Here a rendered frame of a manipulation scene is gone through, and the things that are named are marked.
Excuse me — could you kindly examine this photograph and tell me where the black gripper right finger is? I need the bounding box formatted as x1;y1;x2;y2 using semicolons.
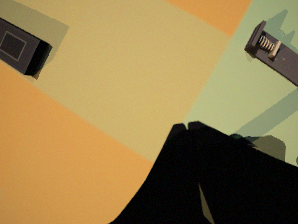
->
188;121;298;224

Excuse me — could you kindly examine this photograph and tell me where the black and green battery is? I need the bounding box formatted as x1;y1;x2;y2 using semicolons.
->
229;133;261;151

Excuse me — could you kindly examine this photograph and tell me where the dark grey battery holder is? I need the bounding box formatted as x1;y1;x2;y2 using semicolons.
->
243;20;298;87

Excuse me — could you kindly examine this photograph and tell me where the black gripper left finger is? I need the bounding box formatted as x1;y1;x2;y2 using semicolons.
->
110;123;210;224

